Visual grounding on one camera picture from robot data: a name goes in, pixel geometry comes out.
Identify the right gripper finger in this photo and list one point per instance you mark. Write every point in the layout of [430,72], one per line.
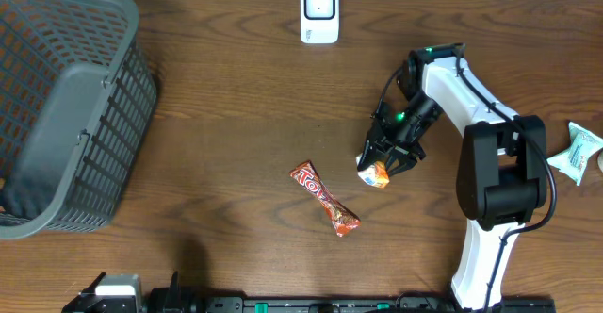
[373,151]
[403,158]

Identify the orange white snack packet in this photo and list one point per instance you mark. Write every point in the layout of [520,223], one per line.
[375,175]

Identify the red Top snack bar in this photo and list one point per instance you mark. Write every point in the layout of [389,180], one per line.
[342,219]

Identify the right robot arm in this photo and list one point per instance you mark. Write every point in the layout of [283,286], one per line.
[502,174]

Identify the white barcode scanner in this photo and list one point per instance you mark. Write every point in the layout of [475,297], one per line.
[320,21]

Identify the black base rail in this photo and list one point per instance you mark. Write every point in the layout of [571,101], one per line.
[413,303]

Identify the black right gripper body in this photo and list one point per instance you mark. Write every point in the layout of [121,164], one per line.
[410,122]

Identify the grey plastic shopping basket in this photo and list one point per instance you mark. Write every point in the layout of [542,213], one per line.
[77,98]

